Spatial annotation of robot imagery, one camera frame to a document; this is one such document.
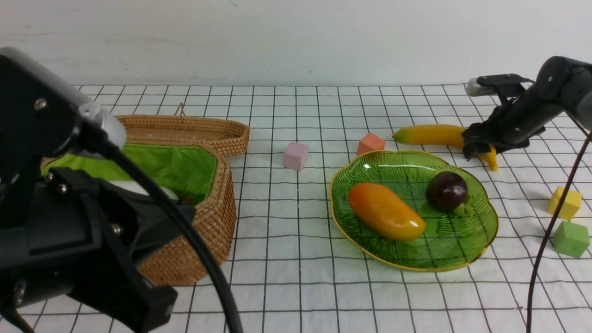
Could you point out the green leaf-shaped glass plate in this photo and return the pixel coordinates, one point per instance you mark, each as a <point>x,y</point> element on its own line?
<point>449,242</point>

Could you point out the orange foam cube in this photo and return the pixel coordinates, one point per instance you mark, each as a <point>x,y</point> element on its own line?
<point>369,143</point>

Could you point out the white radish with leaves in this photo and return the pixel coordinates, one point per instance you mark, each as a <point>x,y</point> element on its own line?
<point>133,186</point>

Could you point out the orange yellow mango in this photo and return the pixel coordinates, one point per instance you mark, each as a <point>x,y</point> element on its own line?
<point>384,212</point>

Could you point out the green foam cube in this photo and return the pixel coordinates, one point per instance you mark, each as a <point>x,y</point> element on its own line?
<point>571,239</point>

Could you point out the woven rattan basket lid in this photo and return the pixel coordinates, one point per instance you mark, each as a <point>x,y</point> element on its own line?
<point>228,138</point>

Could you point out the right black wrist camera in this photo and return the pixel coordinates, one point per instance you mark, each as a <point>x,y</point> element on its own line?
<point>505,86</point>

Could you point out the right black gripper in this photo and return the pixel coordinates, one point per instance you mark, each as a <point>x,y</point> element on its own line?
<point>514,121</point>

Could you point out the white grid tablecloth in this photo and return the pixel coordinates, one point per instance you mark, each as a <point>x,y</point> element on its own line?
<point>291,270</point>

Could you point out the yellow banana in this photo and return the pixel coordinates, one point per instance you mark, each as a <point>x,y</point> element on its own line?
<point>437,134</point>

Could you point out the yellow foam cube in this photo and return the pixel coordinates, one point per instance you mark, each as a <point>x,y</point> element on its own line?
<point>570,206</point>

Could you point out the woven rattan basket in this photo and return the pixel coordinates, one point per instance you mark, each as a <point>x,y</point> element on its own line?
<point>163,255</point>

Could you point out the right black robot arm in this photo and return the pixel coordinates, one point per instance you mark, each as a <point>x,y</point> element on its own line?
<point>570,79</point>

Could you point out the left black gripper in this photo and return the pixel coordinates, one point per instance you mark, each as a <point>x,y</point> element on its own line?
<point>85,238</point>

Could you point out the dark purple mangosteen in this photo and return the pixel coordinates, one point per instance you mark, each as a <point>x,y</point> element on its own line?
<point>448,192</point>

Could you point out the pink foam cube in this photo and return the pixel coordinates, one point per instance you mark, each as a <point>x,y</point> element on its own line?
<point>295,156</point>

